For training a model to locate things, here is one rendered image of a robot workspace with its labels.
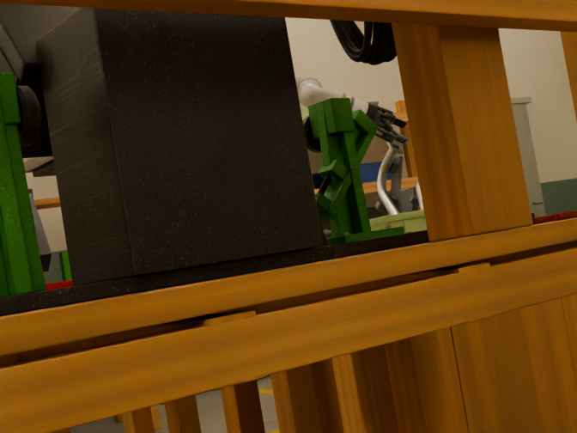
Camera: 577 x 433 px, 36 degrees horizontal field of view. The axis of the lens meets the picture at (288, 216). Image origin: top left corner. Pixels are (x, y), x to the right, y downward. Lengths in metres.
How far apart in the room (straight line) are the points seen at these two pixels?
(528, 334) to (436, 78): 1.23
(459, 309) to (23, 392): 0.62
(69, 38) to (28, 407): 0.50
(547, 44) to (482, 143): 8.91
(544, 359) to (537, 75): 7.70
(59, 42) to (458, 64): 0.56
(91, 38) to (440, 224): 0.57
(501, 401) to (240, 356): 1.43
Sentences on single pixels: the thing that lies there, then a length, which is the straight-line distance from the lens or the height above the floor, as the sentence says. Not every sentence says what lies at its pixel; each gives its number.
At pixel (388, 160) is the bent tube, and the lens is 2.85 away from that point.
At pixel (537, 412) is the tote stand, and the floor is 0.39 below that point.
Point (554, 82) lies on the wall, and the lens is 10.17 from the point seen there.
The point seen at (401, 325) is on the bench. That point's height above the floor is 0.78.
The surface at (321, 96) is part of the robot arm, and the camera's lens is 2.57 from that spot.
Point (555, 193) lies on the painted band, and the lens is 9.86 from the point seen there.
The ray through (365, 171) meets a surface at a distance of 7.72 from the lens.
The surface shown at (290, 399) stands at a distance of 2.02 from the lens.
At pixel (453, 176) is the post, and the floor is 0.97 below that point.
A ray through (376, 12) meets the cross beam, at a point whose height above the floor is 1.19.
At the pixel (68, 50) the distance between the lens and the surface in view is 1.19.
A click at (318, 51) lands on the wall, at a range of 8.41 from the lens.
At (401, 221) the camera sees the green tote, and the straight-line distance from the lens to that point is 2.31.
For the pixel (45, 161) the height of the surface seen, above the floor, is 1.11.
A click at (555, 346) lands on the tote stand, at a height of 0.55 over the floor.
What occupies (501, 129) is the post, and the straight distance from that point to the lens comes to 1.38.
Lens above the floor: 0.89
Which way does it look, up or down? 3 degrees up
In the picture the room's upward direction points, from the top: 9 degrees counter-clockwise
